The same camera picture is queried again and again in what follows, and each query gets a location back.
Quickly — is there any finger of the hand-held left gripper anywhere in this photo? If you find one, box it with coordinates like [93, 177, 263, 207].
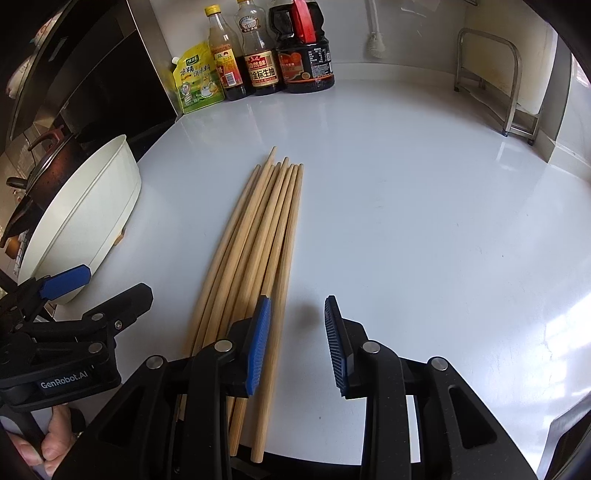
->
[18, 283, 154, 358]
[0, 264, 92, 331]

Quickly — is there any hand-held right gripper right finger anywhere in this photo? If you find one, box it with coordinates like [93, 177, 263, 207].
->
[323, 295, 539, 480]

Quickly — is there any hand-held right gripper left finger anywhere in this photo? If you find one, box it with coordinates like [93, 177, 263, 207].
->
[53, 295, 273, 480]

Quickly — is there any large white bowl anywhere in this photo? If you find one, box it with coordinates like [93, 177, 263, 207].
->
[18, 134, 142, 305]

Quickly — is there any pile of wooden chopsticks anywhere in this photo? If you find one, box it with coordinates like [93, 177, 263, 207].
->
[178, 146, 305, 464]

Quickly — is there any person's left hand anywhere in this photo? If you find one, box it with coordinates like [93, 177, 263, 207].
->
[9, 402, 79, 472]

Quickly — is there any dark brown cooking pot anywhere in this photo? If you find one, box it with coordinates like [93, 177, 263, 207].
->
[0, 138, 88, 250]

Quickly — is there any range hood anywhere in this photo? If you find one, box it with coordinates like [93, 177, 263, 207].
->
[7, 0, 144, 144]

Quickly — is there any yellow green seasoning pouch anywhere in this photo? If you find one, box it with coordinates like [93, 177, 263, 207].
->
[172, 41, 225, 114]

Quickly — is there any brown vinegar bottle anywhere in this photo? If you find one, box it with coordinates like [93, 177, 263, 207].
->
[204, 4, 252, 102]

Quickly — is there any clear-necked soy sauce bottle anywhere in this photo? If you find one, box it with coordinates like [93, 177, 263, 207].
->
[235, 0, 283, 97]

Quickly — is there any large soy sauce jug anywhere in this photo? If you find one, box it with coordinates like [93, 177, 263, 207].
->
[269, 0, 336, 94]

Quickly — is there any white hanging brush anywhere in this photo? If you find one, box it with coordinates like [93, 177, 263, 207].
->
[365, 0, 387, 61]

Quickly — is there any stainless steel rack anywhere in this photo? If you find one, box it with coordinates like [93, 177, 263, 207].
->
[453, 28, 541, 146]

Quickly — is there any metal pot lid red handle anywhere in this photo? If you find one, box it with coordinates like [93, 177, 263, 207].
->
[25, 128, 78, 183]

